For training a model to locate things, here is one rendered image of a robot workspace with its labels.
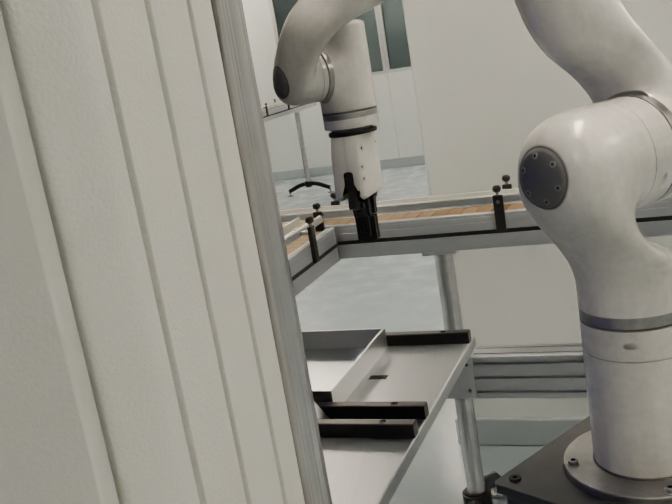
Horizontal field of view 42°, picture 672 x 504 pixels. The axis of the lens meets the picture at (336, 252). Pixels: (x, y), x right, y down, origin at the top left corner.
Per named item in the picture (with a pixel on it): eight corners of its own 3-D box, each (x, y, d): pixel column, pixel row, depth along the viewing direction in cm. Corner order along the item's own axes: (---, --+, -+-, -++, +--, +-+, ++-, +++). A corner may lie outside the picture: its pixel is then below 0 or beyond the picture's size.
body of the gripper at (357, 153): (340, 122, 141) (351, 191, 143) (316, 131, 132) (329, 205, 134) (384, 116, 138) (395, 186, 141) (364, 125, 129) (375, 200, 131)
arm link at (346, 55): (337, 115, 128) (387, 104, 133) (322, 22, 125) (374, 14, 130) (307, 116, 135) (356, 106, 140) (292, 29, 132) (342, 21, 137)
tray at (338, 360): (135, 413, 139) (130, 393, 138) (212, 352, 162) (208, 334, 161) (335, 413, 126) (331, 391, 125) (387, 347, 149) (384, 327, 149)
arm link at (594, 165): (715, 305, 96) (701, 86, 91) (603, 359, 87) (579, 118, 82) (625, 290, 106) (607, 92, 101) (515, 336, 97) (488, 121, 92)
